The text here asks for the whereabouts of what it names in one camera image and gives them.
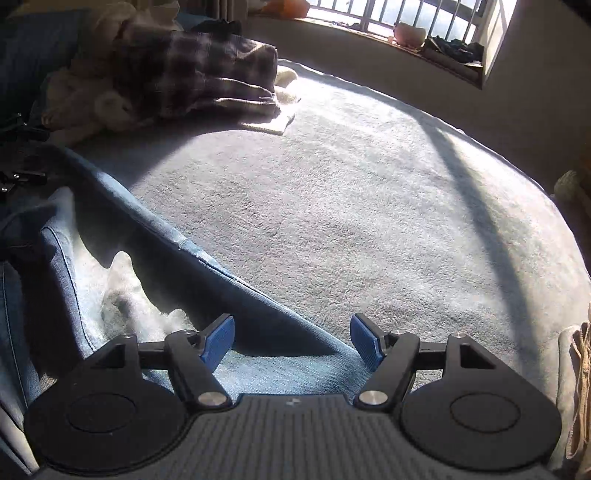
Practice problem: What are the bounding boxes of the blue denim jeans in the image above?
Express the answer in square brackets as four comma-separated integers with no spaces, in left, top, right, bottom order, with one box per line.
[0,143,375,474]

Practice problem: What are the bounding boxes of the grey fleece blanket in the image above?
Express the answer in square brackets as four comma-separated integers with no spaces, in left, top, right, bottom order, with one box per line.
[65,58,591,402]

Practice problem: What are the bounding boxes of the dark plaid shirt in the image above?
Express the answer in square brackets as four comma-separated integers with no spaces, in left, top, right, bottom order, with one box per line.
[111,23,280,121]

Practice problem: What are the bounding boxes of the orange item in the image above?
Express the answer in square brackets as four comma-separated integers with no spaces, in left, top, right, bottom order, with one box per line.
[261,0,311,20]

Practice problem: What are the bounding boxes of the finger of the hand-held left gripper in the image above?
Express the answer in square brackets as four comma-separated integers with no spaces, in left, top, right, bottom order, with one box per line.
[0,168,48,198]

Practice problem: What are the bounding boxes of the white woven item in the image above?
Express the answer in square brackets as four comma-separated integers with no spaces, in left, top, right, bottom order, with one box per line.
[553,170,591,204]

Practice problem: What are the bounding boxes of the dark items heap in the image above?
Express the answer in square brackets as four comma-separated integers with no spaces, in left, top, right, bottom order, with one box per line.
[424,34,485,70]

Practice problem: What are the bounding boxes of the metal window grille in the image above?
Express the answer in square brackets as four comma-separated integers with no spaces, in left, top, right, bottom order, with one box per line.
[302,0,497,47]

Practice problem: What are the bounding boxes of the folded beige pants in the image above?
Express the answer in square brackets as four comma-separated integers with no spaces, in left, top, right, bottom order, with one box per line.
[556,320,591,474]

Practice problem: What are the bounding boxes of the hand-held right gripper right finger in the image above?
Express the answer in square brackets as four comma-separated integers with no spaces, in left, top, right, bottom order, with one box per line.
[350,313,499,409]

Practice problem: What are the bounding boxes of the beige curtain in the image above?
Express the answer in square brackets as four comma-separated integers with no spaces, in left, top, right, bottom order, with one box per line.
[203,0,259,24]

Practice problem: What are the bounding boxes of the pink pot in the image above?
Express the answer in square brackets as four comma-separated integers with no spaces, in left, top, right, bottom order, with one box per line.
[393,21,427,48]

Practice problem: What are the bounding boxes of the blue fleece garment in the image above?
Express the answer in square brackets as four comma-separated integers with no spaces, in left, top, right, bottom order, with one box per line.
[0,9,88,121]

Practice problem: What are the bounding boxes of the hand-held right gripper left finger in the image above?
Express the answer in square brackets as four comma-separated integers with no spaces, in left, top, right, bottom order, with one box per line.
[90,314,236,409]

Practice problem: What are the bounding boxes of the white crumpled cloth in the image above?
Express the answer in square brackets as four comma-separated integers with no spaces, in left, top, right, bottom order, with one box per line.
[41,0,301,145]

